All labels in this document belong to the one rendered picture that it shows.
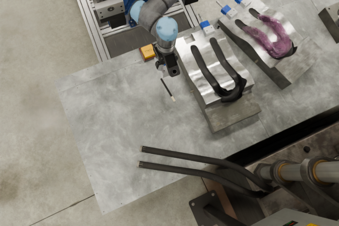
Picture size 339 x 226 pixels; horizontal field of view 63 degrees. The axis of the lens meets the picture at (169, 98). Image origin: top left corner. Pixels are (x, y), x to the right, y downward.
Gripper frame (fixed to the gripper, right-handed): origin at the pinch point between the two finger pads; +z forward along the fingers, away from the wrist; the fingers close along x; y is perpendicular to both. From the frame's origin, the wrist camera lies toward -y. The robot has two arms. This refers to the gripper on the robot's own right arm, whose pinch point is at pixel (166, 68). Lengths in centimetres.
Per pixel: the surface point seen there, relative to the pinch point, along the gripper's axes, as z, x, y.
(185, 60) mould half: 6.4, -11.7, 2.1
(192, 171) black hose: 7.8, 7.5, -47.5
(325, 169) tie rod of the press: -40, -22, -61
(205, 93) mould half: 1.6, -12.3, -17.9
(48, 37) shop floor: 95, 61, 97
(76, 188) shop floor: 95, 80, -28
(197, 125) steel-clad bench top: 15.0, -5.1, -28.8
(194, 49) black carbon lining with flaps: 6.6, -18.6, 6.1
